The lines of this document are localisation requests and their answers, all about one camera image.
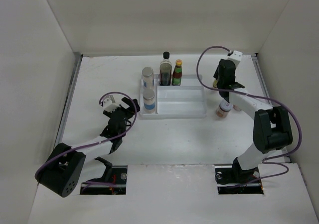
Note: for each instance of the small jar red label back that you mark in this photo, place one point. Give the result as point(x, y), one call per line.
point(236, 108)

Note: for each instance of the tall dark soy sauce bottle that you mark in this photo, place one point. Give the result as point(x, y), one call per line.
point(165, 70)

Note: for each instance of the white divided organizer tray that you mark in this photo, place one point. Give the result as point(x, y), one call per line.
point(176, 102)

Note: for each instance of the spice jar silver lid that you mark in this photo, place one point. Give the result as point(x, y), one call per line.
point(148, 77)
point(149, 100)

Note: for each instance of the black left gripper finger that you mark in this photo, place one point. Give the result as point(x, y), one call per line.
point(134, 106)
point(127, 101)

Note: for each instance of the small jar red label front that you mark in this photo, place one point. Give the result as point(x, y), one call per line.
point(223, 109)

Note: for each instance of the red chili sauce bottle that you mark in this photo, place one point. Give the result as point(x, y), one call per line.
point(177, 73)

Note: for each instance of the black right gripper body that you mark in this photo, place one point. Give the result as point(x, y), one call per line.
point(216, 75)

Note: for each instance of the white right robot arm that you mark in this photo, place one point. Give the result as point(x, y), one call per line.
point(271, 128)

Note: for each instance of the small yellow label bottle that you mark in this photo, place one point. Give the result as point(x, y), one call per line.
point(214, 84)

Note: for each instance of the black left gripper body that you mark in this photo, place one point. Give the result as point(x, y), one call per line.
point(128, 114)

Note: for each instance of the small jar red label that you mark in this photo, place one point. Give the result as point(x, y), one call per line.
point(223, 109)
point(236, 108)

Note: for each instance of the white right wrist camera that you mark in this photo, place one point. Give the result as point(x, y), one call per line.
point(235, 57)

